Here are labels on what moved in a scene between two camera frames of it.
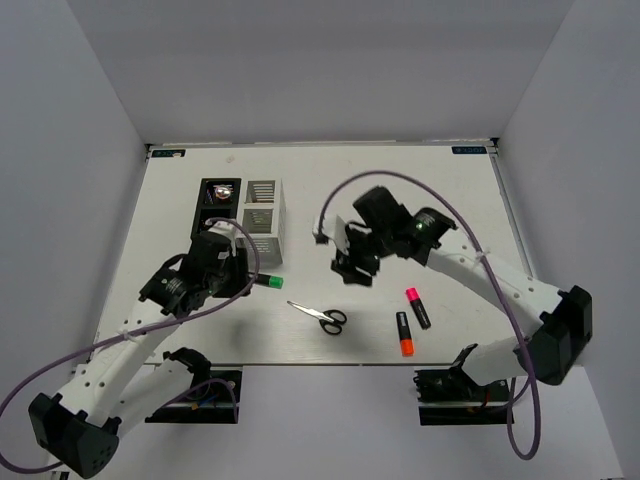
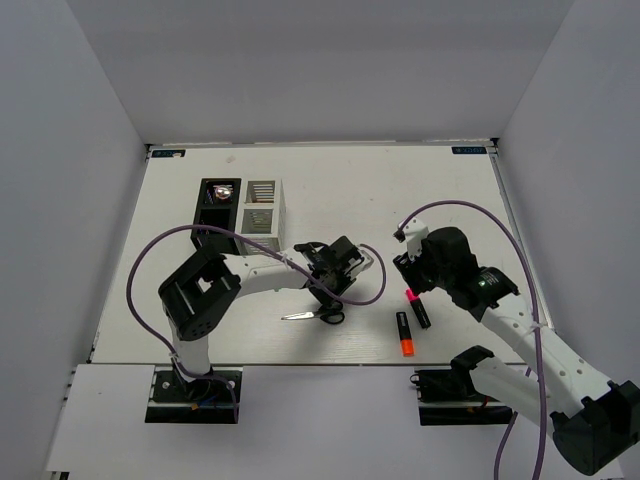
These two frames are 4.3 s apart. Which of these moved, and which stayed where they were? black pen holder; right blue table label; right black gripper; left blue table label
Moved: right black gripper
Stayed: left blue table label; right blue table label; black pen holder
